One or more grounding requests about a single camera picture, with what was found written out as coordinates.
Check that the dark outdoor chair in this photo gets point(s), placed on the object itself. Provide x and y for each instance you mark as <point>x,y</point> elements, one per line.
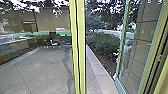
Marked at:
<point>53,38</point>

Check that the green outdoor table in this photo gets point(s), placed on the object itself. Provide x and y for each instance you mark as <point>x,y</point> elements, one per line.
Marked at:
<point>61,33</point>

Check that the pale stone path curb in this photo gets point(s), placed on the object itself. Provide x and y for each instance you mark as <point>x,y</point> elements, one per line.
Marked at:
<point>98,73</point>

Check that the green framed glass door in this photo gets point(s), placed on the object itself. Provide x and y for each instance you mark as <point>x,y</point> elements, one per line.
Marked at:
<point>143,50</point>
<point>78,46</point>

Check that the green garden shrubs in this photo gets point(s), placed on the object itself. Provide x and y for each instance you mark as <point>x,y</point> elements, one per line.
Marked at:
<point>105,45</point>

